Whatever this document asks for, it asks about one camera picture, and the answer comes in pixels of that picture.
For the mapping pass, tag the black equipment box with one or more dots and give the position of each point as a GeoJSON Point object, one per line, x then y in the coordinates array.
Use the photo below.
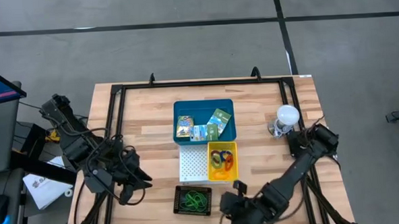
{"type": "Point", "coordinates": [32, 139]}

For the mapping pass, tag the grey round bulb base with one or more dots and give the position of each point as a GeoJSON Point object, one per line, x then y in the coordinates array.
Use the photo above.
{"type": "Point", "coordinates": [272, 127]}

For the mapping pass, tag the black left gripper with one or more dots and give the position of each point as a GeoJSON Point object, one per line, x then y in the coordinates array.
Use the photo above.
{"type": "Point", "coordinates": [126, 176]}

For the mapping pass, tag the large white paper sheet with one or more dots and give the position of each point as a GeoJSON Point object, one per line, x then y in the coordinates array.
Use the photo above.
{"type": "Point", "coordinates": [44, 193]}

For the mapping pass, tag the yellow green crayon box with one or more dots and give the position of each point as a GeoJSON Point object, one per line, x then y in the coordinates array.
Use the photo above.
{"type": "Point", "coordinates": [184, 126]}

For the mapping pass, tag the black crossbar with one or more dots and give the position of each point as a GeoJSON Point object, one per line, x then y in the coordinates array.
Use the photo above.
{"type": "Point", "coordinates": [43, 167]}

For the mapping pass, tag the white light bulb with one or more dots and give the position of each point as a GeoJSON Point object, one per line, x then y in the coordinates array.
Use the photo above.
{"type": "Point", "coordinates": [288, 115]}

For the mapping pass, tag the green blue card pack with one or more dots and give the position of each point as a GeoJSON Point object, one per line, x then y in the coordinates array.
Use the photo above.
{"type": "Point", "coordinates": [220, 119]}
{"type": "Point", "coordinates": [200, 133]}

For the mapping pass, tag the black slotted plastic basket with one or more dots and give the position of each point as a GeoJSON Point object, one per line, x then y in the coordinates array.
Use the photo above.
{"type": "Point", "coordinates": [176, 200]}

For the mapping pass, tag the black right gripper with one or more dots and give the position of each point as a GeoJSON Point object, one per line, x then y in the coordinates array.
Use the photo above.
{"type": "Point", "coordinates": [244, 211]}

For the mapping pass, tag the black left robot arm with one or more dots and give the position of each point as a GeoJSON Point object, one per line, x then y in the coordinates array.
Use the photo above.
{"type": "Point", "coordinates": [72, 138]}

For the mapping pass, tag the small white paper sheet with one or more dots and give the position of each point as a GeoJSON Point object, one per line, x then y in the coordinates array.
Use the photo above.
{"type": "Point", "coordinates": [57, 162]}

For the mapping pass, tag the white perforated metal shelf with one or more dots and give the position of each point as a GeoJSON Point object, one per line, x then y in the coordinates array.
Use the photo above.
{"type": "Point", "coordinates": [193, 163]}

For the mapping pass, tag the yellow slotted plastic basket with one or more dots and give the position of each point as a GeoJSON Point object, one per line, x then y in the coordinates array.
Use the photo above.
{"type": "Point", "coordinates": [235, 164]}

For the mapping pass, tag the blue spiral wrist coil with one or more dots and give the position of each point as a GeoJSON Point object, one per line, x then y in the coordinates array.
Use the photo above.
{"type": "Point", "coordinates": [226, 152]}

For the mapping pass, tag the blue plastic bin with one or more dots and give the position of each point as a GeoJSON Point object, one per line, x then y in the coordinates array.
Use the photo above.
{"type": "Point", "coordinates": [202, 108]}

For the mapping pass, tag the black aluminium table frame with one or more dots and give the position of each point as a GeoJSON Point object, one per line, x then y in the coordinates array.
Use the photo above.
{"type": "Point", "coordinates": [137, 86]}

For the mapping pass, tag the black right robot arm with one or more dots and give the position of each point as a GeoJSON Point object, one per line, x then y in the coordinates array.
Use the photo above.
{"type": "Point", "coordinates": [290, 182]}

